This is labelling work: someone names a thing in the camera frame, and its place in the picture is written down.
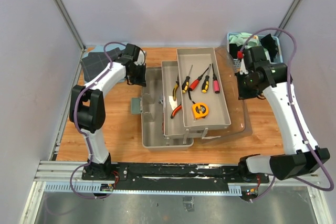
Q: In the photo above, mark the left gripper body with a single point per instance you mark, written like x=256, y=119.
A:
x=133, y=76

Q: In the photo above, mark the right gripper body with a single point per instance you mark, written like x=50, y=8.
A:
x=245, y=87

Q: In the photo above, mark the pink handled screwdriver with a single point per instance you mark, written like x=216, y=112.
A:
x=216, y=87

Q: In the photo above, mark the yellow handled pliers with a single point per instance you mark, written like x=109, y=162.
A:
x=176, y=86

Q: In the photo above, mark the long yellow black screwdriver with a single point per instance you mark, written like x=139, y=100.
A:
x=205, y=84

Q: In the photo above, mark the short yellow black screwdriver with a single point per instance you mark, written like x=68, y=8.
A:
x=186, y=83

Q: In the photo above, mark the grey plastic tool box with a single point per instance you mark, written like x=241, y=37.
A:
x=228, y=117

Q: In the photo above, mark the orange handled pliers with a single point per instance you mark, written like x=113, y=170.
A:
x=176, y=110

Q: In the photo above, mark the red handled screwdriver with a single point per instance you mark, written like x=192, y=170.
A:
x=195, y=83

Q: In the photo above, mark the orange tape measure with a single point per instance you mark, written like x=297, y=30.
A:
x=200, y=110

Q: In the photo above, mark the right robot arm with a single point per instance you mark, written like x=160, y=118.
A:
x=302, y=154

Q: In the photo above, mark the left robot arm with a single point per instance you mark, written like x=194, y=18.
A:
x=87, y=108

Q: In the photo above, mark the blue plastic basket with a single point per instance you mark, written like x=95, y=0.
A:
x=278, y=48

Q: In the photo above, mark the dark grey checked cloth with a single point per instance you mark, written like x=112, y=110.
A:
x=85, y=64

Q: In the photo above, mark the black cloth in basket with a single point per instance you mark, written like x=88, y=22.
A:
x=270, y=45

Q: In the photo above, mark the light blue folded cloth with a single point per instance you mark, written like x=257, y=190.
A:
x=99, y=59

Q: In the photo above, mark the green cloth in basket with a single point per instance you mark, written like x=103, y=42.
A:
x=236, y=40

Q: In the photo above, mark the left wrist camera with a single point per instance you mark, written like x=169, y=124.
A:
x=141, y=58

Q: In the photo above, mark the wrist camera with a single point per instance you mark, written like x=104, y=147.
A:
x=242, y=62
x=141, y=58

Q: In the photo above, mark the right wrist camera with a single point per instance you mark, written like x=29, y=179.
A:
x=242, y=62

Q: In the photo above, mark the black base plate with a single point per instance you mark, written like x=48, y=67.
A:
x=171, y=177

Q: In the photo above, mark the aluminium frame rail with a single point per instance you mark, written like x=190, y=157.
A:
x=79, y=192

